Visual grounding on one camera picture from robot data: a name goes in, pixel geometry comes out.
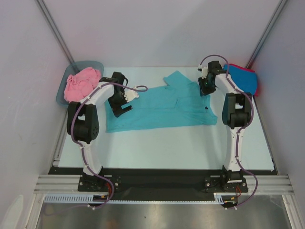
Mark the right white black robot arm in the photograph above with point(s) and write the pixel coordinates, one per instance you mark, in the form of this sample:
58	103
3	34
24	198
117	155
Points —
237	114

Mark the left corner aluminium post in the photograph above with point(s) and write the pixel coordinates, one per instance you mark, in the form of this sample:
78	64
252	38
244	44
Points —
54	29

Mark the grey plastic basket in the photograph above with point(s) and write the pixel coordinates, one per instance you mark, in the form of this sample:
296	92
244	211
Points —
73	69

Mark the aluminium frame rail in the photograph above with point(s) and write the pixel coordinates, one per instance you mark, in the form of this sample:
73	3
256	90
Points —
267	185

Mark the teal t shirt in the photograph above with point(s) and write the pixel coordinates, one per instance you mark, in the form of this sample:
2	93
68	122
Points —
176	104

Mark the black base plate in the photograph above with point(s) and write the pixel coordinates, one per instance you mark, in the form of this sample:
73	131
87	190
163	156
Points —
156	184

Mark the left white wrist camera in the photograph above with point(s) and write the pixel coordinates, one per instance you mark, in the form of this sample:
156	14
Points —
131	94

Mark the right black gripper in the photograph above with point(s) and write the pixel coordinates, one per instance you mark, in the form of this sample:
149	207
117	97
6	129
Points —
206	88

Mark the blue folded t shirt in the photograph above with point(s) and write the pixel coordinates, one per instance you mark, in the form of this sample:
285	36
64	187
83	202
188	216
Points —
245	80

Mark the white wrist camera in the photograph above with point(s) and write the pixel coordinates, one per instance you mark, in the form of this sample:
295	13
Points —
131	94
203	70

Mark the corner aluminium post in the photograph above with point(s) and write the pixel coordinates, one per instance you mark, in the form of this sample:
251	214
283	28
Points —
54	29
267	32

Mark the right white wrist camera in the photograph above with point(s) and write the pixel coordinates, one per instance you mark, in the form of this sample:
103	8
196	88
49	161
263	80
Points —
203	70

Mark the right corner aluminium post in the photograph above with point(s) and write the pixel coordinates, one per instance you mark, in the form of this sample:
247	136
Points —
267	32

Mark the grey slotted cable duct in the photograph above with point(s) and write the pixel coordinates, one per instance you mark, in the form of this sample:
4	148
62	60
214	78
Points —
93	199

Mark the pink crumpled t shirt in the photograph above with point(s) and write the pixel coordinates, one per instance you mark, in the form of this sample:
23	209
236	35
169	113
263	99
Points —
82	84

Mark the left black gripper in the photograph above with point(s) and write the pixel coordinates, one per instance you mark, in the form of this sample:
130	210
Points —
116	109

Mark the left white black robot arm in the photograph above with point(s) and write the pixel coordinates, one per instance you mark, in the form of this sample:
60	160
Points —
83	123

